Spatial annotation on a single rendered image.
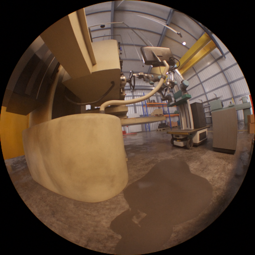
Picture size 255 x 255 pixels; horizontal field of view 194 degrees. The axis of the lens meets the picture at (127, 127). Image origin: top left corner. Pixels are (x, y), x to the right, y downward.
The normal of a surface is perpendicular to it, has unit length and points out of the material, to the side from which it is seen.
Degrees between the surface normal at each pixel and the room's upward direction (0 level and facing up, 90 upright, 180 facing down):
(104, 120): 90
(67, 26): 180
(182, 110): 90
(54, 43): 180
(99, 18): 169
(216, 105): 90
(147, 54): 110
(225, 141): 90
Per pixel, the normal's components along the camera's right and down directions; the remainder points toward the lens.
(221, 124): -0.99, 0.12
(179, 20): 0.14, 0.97
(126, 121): 0.11, -0.04
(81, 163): 0.34, -0.07
